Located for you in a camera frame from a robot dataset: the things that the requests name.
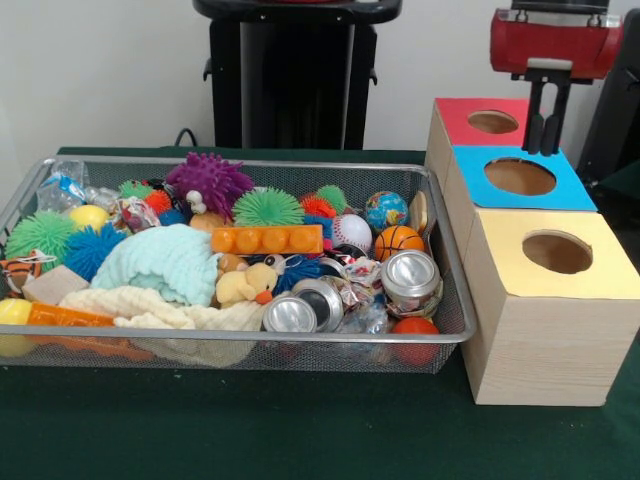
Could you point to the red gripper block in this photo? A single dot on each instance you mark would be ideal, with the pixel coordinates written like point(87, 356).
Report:
point(555, 42)

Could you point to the wooden box with three holes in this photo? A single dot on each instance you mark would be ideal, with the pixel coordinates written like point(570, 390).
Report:
point(550, 350)

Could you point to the black upright panel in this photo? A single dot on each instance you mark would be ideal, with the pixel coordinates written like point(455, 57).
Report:
point(625, 125)

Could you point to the green cloth side table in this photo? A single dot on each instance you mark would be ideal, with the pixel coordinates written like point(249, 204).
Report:
point(625, 182)

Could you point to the small basketball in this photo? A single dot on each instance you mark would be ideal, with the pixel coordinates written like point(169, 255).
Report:
point(397, 242)

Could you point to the silver drink can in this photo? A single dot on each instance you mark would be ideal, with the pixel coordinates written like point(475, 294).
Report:
point(410, 272)

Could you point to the small baseball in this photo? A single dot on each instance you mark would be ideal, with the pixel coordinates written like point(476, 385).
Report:
point(352, 232)

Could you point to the red-orange ball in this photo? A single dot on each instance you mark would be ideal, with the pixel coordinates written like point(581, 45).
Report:
point(415, 330)

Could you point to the bright green spiky ball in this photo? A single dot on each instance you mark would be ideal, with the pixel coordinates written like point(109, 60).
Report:
point(265, 207)

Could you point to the orange toy building brick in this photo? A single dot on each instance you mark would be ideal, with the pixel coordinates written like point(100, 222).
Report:
point(265, 240)

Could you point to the yellow plush duck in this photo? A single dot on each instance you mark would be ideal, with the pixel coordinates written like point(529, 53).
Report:
point(245, 285)

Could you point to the purple spiky toy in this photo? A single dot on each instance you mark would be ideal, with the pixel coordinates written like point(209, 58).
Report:
point(210, 180)

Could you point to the mint green cloth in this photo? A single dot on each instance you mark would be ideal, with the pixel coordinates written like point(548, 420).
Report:
point(155, 265)

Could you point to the dark green table cloth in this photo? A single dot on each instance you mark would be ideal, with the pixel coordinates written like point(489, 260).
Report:
point(250, 430)

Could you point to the blue spiky ball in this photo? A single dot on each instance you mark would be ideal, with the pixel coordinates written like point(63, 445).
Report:
point(92, 250)

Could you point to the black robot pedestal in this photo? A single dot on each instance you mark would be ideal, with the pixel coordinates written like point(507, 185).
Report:
point(280, 75)

